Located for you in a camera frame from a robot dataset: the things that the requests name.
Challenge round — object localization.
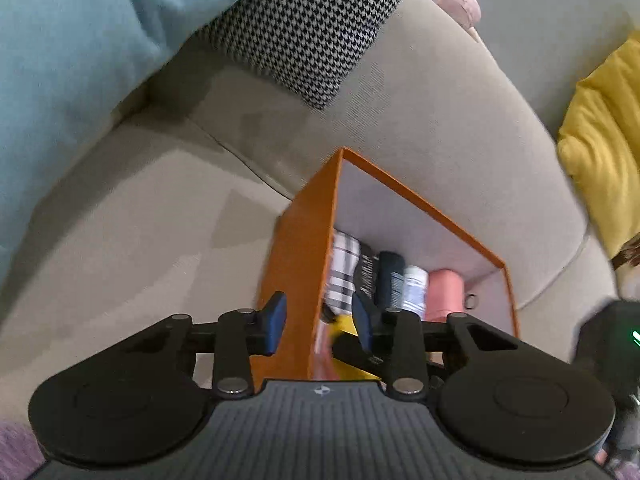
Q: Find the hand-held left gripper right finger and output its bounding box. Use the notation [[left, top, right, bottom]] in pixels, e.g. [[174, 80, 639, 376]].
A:
[[351, 291, 527, 397]]

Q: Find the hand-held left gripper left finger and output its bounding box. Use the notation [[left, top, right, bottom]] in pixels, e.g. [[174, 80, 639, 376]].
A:
[[120, 291, 289, 401]]

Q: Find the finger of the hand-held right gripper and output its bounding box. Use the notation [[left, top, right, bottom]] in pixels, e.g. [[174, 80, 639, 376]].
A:
[[331, 332, 390, 382]]

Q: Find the yellow plastic container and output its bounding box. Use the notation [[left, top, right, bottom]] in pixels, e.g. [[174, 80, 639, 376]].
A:
[[314, 314, 383, 382]]

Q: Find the dark blue spray can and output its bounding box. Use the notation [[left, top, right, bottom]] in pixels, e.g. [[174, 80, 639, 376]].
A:
[[376, 251, 407, 312]]

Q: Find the orange cardboard box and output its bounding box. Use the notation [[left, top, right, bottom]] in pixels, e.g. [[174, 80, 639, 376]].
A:
[[247, 146, 522, 395]]

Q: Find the black printed packet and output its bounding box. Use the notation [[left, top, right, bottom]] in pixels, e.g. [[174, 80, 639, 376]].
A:
[[352, 244, 382, 306]]

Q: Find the brown furry object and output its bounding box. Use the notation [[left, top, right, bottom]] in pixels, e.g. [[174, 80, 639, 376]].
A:
[[611, 233, 640, 271]]

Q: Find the beige sofa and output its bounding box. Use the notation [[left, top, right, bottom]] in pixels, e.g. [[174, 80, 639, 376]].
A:
[[0, 0, 640, 480]]

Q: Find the yellow pillow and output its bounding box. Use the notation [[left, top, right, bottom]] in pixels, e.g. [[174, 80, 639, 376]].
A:
[[556, 34, 640, 262]]

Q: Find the purple cloth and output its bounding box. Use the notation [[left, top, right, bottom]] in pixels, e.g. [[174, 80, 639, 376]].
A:
[[0, 419, 47, 480]]

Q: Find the houndstooth patterned pillow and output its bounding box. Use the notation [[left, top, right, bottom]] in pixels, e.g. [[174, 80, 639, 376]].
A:
[[196, 0, 432, 111]]

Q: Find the light blue pillow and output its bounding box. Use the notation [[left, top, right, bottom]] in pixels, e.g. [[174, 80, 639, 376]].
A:
[[0, 0, 306, 281]]

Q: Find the pink plush toy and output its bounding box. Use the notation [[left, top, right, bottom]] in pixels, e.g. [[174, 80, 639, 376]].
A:
[[432, 0, 484, 43]]

